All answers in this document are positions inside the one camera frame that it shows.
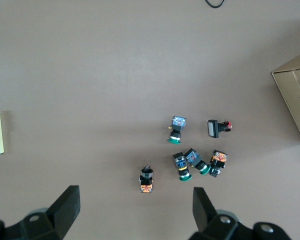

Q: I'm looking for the green pushbutton black contact block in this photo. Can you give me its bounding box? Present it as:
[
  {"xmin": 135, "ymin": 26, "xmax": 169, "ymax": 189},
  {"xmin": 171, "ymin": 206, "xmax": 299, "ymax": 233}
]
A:
[{"xmin": 172, "ymin": 151, "xmax": 193, "ymax": 181}]

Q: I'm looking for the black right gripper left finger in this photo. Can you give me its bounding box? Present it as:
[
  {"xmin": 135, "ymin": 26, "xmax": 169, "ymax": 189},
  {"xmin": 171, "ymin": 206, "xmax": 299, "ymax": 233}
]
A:
[{"xmin": 0, "ymin": 184, "xmax": 81, "ymax": 240}]

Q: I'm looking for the black pushbutton orange contact block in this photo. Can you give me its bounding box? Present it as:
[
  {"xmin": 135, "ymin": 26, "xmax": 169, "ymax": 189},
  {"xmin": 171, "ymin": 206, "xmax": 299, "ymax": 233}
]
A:
[{"xmin": 208, "ymin": 149, "xmax": 229, "ymax": 179}]

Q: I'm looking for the black small switch part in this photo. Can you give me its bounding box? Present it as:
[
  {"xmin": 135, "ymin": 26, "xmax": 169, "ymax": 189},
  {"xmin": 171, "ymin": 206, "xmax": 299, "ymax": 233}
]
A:
[{"xmin": 206, "ymin": 119, "xmax": 233, "ymax": 139}]

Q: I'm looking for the brown cardboard box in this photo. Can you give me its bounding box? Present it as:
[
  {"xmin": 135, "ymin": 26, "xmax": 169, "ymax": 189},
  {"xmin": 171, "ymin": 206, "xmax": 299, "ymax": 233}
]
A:
[{"xmin": 270, "ymin": 48, "xmax": 300, "ymax": 145}]

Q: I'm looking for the black selector switch orange block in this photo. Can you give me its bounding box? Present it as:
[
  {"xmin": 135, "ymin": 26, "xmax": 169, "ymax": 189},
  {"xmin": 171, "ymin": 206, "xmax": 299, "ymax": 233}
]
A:
[{"xmin": 138, "ymin": 164, "xmax": 155, "ymax": 195}]

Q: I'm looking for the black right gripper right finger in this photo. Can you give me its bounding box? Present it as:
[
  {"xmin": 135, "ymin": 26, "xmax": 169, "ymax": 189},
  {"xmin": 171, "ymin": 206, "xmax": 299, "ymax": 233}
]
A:
[{"xmin": 188, "ymin": 187, "xmax": 295, "ymax": 240}]

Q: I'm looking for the black cable loop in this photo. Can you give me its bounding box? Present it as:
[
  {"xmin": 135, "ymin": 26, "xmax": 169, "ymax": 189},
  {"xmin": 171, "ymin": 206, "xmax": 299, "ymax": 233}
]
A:
[{"xmin": 204, "ymin": 0, "xmax": 226, "ymax": 9}]

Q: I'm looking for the green pushbutton blue contact block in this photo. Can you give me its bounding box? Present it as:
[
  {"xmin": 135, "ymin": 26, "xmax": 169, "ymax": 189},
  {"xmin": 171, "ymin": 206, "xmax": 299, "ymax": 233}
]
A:
[
  {"xmin": 184, "ymin": 147, "xmax": 212, "ymax": 176},
  {"xmin": 167, "ymin": 115, "xmax": 188, "ymax": 145}
]

